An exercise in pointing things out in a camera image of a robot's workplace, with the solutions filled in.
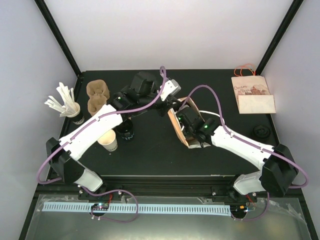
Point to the black frame post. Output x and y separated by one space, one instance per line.
280 32
48 17

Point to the black left frame post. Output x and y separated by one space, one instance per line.
48 17

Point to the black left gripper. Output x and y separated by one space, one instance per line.
171 102

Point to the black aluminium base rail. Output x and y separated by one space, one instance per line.
162 186

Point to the brown paper takeout bag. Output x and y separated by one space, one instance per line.
177 125

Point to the stack of pulp cup carriers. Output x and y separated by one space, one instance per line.
98 93

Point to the printed paper bag orange handles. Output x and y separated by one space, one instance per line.
251 91

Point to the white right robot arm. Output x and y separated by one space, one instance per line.
274 172

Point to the black right frame post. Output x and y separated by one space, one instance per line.
280 32

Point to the white paper coffee cup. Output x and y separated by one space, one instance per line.
109 141

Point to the cup of white wrapped stirrers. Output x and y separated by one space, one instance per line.
70 109

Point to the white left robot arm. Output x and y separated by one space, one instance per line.
144 93

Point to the light blue cable duct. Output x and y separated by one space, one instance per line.
131 208

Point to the stack of black cup lids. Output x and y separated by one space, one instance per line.
126 130

